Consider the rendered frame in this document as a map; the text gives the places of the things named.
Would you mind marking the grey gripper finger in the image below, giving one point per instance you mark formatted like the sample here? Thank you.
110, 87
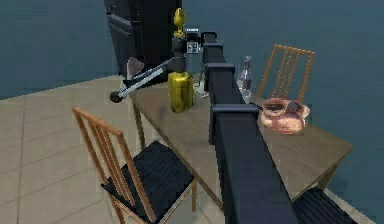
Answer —
150, 70
140, 85

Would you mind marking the tall black cupboard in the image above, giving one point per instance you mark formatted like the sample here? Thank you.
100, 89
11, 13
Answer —
140, 33

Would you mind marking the wooden chair with black seat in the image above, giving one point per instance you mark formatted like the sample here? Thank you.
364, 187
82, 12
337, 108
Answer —
286, 71
156, 173
320, 208

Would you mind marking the small clear glass cup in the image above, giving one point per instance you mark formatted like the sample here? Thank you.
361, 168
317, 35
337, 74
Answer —
201, 89

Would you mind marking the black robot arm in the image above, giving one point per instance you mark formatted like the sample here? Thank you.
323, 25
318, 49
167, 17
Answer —
246, 166

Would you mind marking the wooden dining table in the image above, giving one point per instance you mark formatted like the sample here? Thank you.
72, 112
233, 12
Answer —
300, 150

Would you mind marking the clear glass bottle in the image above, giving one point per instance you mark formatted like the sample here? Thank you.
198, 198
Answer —
246, 80

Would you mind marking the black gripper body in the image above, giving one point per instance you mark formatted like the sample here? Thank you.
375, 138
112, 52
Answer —
179, 50

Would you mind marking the pink brown clay pot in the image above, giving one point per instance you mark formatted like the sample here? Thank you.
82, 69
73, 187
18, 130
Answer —
285, 121

